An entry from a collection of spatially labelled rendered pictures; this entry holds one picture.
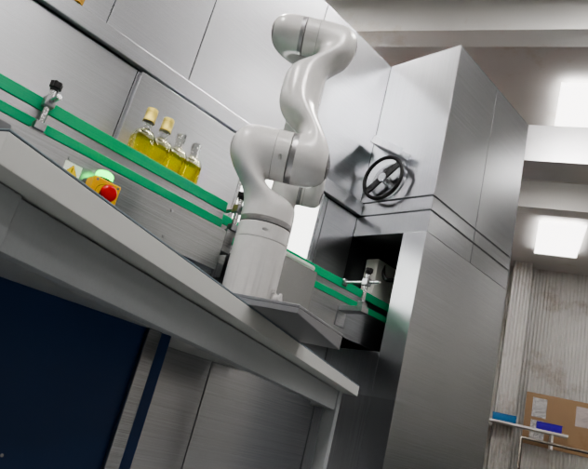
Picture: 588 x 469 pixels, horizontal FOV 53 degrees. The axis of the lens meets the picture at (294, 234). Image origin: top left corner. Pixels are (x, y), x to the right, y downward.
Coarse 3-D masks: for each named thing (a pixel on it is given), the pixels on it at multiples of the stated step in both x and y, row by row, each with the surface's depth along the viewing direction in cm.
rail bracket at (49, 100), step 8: (56, 80) 137; (56, 88) 138; (48, 96) 136; (56, 96) 133; (40, 104) 137; (48, 104) 136; (48, 112) 137; (40, 120) 135; (32, 128) 134; (40, 128) 134
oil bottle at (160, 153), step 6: (156, 138) 172; (162, 138) 173; (156, 144) 171; (162, 144) 172; (168, 144) 174; (156, 150) 170; (162, 150) 172; (168, 150) 173; (150, 156) 169; (156, 156) 170; (162, 156) 172; (168, 156) 173; (162, 162) 171
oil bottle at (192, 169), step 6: (186, 156) 180; (192, 156) 180; (186, 162) 178; (192, 162) 179; (198, 162) 181; (186, 168) 177; (192, 168) 179; (198, 168) 180; (186, 174) 177; (192, 174) 179; (198, 174) 180; (192, 180) 179
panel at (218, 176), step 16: (144, 80) 186; (144, 96) 186; (160, 96) 190; (176, 96) 194; (128, 112) 182; (144, 112) 185; (160, 112) 190; (176, 112) 194; (192, 112) 198; (128, 128) 181; (176, 128) 193; (192, 128) 198; (208, 128) 203; (224, 128) 208; (208, 144) 202; (224, 144) 207; (208, 160) 202; (224, 160) 207; (208, 176) 202; (224, 176) 206; (224, 192) 206; (320, 208) 240
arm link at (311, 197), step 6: (318, 108) 173; (288, 126) 172; (318, 186) 174; (324, 186) 176; (306, 192) 175; (312, 192) 175; (318, 192) 175; (300, 198) 176; (306, 198) 175; (312, 198) 175; (318, 198) 176; (300, 204) 177; (306, 204) 176; (312, 204) 176; (318, 204) 177
